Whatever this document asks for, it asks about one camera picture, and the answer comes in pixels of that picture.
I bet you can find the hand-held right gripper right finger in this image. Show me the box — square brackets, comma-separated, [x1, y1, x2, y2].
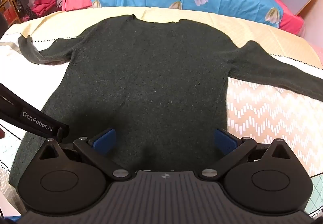
[199, 127, 293, 180]

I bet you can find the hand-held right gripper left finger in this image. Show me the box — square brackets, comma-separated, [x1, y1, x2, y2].
[38, 127, 130, 180]

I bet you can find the dark green knit sweater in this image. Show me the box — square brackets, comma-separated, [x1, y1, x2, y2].
[9, 14, 323, 190]

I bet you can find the pile of red clothes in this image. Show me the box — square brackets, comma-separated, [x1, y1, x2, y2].
[31, 0, 63, 14]

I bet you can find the yellow patterned bed sheet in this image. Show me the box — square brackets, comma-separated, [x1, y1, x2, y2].
[0, 7, 323, 217]

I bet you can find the wooden shelf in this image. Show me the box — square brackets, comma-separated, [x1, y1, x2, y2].
[0, 0, 22, 25]

